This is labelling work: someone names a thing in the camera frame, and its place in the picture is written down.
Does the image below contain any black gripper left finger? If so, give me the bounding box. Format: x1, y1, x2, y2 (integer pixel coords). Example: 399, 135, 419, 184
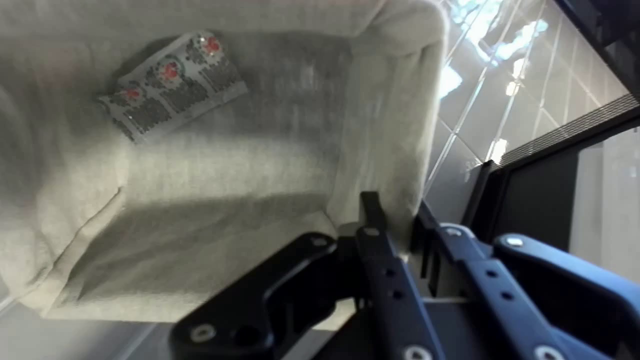
168, 192, 444, 360

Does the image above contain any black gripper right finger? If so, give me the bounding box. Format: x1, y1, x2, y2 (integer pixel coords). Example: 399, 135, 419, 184
413, 203, 640, 360

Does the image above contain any brown basket with white liner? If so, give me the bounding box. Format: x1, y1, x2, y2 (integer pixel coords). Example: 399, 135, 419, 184
0, 0, 449, 321

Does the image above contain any small patterned foil packet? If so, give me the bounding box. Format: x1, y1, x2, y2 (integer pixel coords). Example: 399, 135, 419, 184
99, 31, 248, 143

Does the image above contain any dark overhead cabinet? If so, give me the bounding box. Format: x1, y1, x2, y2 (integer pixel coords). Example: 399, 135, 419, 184
459, 0, 640, 282

